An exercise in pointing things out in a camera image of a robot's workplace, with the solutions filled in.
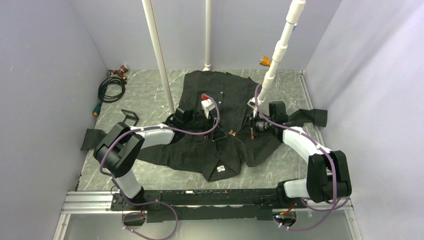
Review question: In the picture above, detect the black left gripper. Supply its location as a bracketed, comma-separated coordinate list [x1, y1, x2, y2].
[184, 107, 228, 141]

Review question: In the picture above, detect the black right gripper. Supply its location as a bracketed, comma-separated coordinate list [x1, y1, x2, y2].
[235, 112, 275, 140]

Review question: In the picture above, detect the dark pinstriped shirt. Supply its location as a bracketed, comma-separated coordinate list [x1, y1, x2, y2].
[80, 70, 328, 183]

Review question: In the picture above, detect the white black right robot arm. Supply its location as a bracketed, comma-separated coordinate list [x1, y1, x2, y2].
[247, 101, 352, 208]

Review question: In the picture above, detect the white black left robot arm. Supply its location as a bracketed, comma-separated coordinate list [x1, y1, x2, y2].
[93, 110, 221, 210]

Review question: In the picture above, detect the white pole middle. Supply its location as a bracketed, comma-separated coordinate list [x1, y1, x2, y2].
[203, 0, 212, 71]

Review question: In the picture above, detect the orange cylindrical fitting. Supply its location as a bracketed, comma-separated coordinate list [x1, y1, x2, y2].
[259, 56, 272, 67]

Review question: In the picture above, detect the brown pipe fitting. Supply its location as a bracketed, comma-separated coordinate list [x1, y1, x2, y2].
[111, 64, 129, 81]

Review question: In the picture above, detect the white jointed pole right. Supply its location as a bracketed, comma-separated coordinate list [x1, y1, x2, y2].
[256, 0, 306, 104]

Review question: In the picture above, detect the white pole left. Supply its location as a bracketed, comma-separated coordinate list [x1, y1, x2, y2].
[141, 0, 175, 114]

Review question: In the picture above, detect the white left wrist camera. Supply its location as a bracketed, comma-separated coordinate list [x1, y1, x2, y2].
[201, 94, 215, 119]

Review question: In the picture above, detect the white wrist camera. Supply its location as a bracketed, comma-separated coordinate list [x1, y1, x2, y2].
[201, 94, 215, 119]
[247, 97, 258, 117]

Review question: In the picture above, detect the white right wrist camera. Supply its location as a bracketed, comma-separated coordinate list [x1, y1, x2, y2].
[247, 97, 258, 117]

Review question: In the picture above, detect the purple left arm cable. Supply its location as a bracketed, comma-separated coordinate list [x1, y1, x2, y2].
[99, 94, 221, 240]

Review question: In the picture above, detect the black square frame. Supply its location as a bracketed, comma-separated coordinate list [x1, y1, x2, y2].
[121, 109, 140, 127]

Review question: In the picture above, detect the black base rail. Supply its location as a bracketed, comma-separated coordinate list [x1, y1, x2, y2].
[110, 188, 302, 223]

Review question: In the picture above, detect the black coiled cable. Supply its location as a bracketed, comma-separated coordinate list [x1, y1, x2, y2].
[97, 76, 127, 104]

